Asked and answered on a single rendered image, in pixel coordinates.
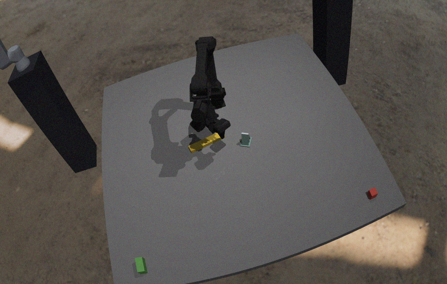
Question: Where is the red cube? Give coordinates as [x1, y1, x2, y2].
[368, 187, 378, 200]

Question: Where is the yellow bar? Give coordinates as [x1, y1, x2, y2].
[189, 133, 221, 153]

